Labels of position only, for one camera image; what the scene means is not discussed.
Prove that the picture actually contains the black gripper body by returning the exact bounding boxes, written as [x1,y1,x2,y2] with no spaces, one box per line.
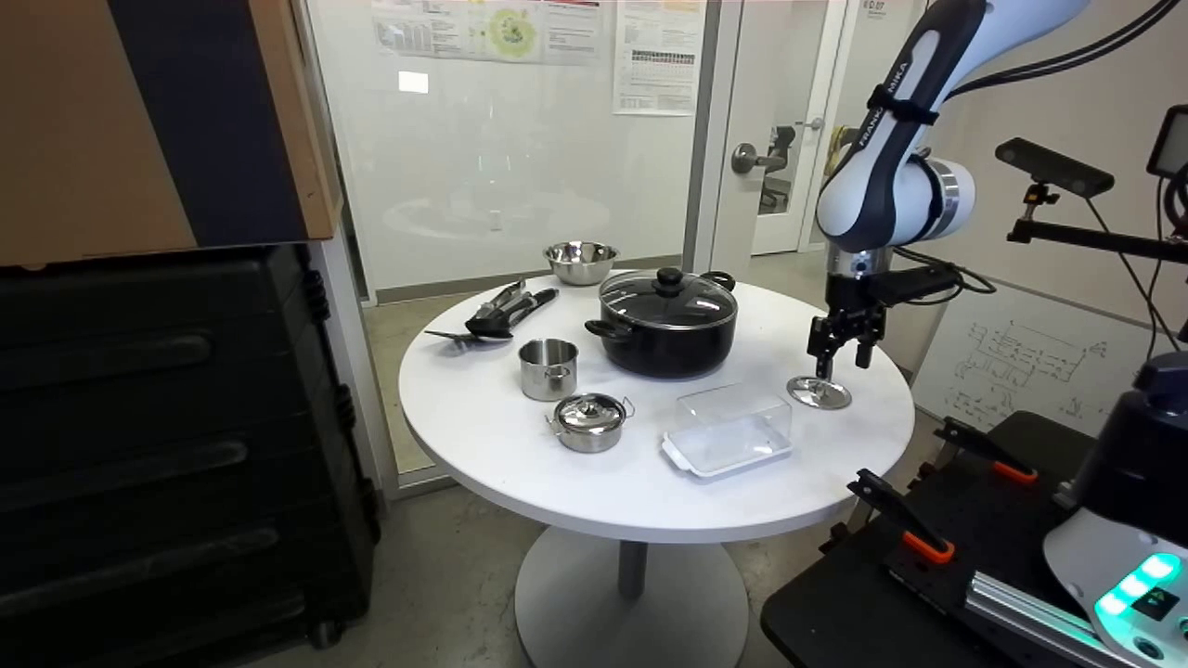
[824,272,894,348]

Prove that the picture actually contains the glass lid with black knob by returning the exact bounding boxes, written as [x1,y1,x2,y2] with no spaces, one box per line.
[596,264,742,334]

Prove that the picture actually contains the large black pot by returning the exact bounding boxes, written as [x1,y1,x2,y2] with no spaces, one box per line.
[581,264,742,383]

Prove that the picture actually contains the small steel pot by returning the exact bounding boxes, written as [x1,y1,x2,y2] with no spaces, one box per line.
[511,334,581,406]

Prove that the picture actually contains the clear plastic container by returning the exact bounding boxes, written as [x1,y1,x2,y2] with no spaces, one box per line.
[657,383,798,484]

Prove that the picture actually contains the whiteboard with drawings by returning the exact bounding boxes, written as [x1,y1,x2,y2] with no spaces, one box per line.
[910,277,1173,437]

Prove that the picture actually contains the black clamp with orange tip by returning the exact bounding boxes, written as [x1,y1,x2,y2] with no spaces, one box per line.
[929,415,1045,494]
[841,463,961,573]

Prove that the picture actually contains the shallow steel pan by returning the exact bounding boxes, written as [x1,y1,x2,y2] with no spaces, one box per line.
[543,391,639,457]

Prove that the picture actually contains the steel mixing bowl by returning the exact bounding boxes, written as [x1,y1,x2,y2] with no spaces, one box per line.
[543,238,620,290]

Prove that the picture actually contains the black perforated workbench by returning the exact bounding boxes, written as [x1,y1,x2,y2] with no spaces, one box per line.
[756,406,1188,668]

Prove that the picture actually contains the white text poster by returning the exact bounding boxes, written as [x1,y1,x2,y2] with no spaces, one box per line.
[611,0,712,122]

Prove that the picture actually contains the black kitchen tongs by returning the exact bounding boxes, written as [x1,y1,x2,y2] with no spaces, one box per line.
[459,277,565,341]

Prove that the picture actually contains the silver slotted spatula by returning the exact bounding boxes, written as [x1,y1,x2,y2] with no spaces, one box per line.
[422,323,511,353]

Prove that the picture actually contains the poster with green circle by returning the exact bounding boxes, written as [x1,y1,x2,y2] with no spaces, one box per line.
[366,0,611,68]

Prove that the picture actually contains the large black hard case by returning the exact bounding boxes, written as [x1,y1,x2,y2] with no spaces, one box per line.
[0,240,382,655]

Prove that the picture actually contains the brown cardboard box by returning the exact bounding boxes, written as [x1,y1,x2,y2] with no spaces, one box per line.
[0,0,346,274]

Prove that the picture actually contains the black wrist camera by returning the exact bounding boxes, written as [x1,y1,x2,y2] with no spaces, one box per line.
[866,261,964,308]

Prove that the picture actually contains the metal door handle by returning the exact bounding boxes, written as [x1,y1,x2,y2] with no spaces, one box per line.
[726,122,800,177]

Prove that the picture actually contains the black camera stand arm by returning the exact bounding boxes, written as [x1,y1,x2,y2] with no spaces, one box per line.
[1002,182,1188,266]

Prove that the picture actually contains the aluminium rail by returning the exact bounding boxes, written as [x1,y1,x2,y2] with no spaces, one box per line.
[961,569,1117,668]

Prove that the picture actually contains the white table pedestal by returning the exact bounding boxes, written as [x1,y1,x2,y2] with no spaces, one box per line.
[511,525,755,668]

